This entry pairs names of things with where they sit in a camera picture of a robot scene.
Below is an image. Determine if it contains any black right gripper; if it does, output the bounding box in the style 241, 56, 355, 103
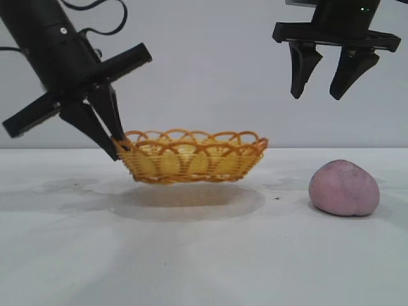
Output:
272, 0, 402, 101

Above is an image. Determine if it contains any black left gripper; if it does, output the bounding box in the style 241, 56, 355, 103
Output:
0, 0, 153, 163

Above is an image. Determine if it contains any yellow woven wicker basket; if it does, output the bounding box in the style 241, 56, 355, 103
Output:
111, 128, 270, 186

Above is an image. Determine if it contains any pink peach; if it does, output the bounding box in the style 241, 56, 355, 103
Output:
308, 159, 381, 218

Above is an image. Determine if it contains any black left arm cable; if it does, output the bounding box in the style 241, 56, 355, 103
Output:
60, 0, 129, 36

